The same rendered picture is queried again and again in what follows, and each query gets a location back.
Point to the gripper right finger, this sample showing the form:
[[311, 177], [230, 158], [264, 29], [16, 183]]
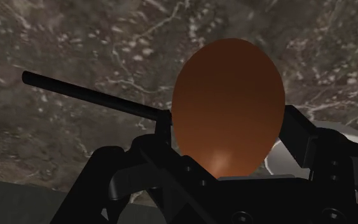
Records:
[[330, 161]]

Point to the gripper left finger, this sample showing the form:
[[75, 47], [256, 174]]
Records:
[[129, 186]]

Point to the brown egg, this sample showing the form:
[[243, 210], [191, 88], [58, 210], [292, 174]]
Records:
[[228, 108]]

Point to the grey bowl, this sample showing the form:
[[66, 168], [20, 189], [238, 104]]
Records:
[[279, 161]]

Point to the black thin rod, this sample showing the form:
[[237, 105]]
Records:
[[88, 94]]

